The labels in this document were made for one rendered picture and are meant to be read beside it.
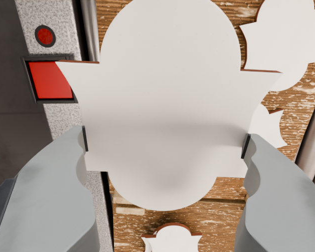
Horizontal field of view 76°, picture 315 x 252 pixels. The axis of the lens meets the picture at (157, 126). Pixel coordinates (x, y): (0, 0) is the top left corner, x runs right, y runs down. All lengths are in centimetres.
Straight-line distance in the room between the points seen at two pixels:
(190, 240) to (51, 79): 41
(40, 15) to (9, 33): 114
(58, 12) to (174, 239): 46
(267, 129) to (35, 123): 147
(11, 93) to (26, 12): 125
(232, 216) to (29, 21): 52
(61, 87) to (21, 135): 137
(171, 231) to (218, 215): 11
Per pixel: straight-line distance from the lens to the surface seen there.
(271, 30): 34
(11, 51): 153
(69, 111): 40
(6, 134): 179
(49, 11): 37
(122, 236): 55
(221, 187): 45
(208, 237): 55
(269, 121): 38
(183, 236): 48
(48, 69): 37
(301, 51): 37
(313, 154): 50
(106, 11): 33
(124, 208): 44
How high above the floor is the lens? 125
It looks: 65 degrees down
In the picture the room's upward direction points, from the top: 178 degrees counter-clockwise
